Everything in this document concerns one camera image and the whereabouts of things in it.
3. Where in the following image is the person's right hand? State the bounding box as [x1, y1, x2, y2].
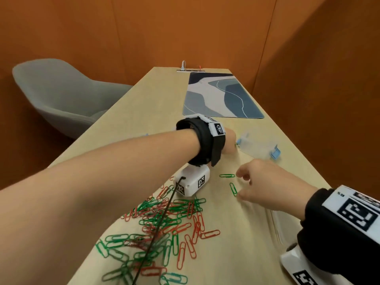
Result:
[236, 159, 319, 220]

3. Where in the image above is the person's left hand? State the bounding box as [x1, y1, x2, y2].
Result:
[222, 127, 238, 155]

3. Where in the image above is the pile of colored paper clips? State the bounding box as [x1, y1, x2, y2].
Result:
[95, 173, 239, 285]

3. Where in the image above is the person's left forearm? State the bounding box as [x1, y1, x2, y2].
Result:
[0, 129, 203, 285]

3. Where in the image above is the white left marker band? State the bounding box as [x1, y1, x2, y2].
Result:
[185, 113, 226, 137]

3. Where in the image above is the white marker band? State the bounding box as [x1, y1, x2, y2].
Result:
[322, 184, 380, 245]
[185, 113, 226, 137]

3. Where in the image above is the clear plastic lid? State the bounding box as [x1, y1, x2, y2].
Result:
[268, 209, 302, 245]

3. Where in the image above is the blue patterned desk mat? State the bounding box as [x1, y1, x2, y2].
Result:
[182, 72, 265, 120]

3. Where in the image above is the white right marker band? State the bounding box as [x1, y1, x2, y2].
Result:
[322, 184, 380, 245]

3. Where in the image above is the grey shell chair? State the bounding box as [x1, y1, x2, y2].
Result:
[12, 58, 133, 140]

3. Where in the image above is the black left wrist strap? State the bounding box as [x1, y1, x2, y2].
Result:
[176, 116, 226, 168]

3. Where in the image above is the black wrist strap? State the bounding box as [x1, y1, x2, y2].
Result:
[176, 116, 226, 168]
[296, 188, 380, 277]

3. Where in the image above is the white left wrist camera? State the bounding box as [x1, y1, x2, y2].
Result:
[173, 163, 211, 197]

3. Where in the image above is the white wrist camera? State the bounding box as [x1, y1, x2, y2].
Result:
[280, 243, 354, 285]
[173, 163, 211, 197]

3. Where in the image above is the black right wrist strap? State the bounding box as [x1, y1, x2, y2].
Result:
[296, 188, 380, 277]

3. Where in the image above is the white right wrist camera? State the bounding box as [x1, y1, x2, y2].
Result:
[280, 243, 354, 285]

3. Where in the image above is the black camera cable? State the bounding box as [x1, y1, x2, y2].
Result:
[132, 176, 186, 285]

